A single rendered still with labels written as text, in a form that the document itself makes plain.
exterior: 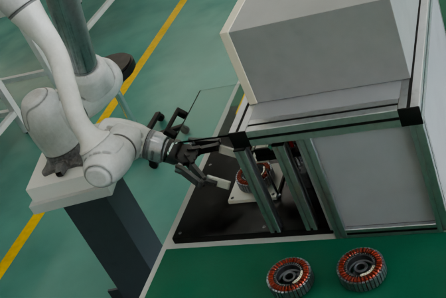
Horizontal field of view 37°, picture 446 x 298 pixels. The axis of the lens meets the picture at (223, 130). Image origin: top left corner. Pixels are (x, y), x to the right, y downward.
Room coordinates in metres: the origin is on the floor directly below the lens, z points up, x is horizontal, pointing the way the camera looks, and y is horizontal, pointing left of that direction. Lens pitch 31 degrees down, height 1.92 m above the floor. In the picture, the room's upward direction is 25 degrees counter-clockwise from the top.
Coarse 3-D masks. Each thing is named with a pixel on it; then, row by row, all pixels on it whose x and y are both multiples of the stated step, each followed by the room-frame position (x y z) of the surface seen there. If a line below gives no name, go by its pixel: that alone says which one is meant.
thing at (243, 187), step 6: (258, 168) 1.60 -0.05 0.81; (264, 168) 1.56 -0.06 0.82; (270, 168) 1.56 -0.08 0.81; (240, 174) 1.59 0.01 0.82; (264, 174) 1.54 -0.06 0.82; (240, 180) 1.56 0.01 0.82; (264, 180) 1.52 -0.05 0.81; (240, 186) 1.55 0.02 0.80; (246, 186) 1.53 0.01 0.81; (246, 192) 1.54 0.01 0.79
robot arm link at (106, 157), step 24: (24, 24) 1.83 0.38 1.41; (48, 24) 1.84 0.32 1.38; (48, 48) 1.81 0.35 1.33; (72, 72) 1.76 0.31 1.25; (72, 96) 1.69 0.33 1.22; (72, 120) 1.64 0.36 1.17; (96, 144) 1.59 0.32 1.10; (120, 144) 1.61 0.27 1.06; (96, 168) 1.53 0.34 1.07; (120, 168) 1.55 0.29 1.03
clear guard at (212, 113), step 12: (240, 84) 1.63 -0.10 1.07; (204, 96) 1.65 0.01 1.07; (216, 96) 1.62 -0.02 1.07; (228, 96) 1.59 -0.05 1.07; (240, 96) 1.56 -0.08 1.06; (192, 108) 1.62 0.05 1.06; (204, 108) 1.59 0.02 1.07; (216, 108) 1.56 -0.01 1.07; (228, 108) 1.53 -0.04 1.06; (192, 120) 1.55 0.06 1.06; (204, 120) 1.53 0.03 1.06; (216, 120) 1.50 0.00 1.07; (228, 120) 1.48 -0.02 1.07; (180, 132) 1.52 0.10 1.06; (192, 132) 1.50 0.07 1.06; (204, 132) 1.47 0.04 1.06; (216, 132) 1.45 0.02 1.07; (228, 132) 1.42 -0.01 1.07
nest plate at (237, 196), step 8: (240, 168) 1.67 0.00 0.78; (280, 168) 1.58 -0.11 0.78; (280, 176) 1.55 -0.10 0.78; (280, 184) 1.52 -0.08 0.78; (232, 192) 1.57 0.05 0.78; (240, 192) 1.56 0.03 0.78; (272, 192) 1.49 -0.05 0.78; (232, 200) 1.54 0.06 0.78; (240, 200) 1.52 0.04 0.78; (248, 200) 1.51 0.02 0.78
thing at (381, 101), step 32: (416, 32) 1.40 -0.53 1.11; (416, 64) 1.26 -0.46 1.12; (320, 96) 1.31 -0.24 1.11; (352, 96) 1.25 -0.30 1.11; (384, 96) 1.20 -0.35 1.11; (416, 96) 1.15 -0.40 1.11; (256, 128) 1.30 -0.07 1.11; (288, 128) 1.26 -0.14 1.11; (320, 128) 1.22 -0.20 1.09; (352, 128) 1.19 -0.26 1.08; (384, 128) 1.15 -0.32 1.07
